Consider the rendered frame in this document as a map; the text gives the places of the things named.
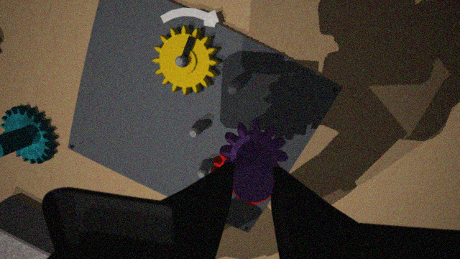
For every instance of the teal gear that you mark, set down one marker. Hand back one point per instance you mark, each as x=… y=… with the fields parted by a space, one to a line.
x=27 y=134

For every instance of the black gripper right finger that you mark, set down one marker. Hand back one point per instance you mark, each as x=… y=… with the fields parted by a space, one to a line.
x=308 y=227

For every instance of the yellow gear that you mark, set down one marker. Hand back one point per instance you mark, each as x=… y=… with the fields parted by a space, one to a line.
x=195 y=50

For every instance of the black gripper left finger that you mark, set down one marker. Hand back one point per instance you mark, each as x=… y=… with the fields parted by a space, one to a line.
x=185 y=225

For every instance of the dark purple gear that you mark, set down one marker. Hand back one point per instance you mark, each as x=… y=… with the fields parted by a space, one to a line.
x=255 y=154

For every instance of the red gear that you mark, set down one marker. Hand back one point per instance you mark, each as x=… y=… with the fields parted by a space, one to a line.
x=219 y=161

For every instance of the white curved arrow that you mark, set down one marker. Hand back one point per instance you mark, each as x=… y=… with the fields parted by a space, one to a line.
x=210 y=19

